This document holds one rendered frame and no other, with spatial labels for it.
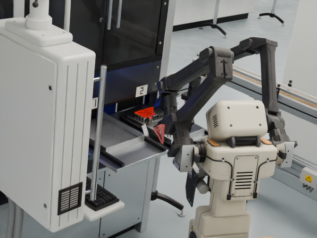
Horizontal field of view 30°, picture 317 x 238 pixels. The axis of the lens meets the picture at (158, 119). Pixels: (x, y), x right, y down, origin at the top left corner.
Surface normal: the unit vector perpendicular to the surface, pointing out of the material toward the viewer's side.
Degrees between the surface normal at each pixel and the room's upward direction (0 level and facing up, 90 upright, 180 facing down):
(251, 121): 48
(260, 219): 0
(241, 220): 82
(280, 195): 0
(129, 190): 90
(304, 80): 90
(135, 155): 0
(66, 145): 90
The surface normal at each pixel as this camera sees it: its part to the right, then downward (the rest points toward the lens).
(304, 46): -0.70, 0.22
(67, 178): 0.70, 0.37
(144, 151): 0.11, -0.90
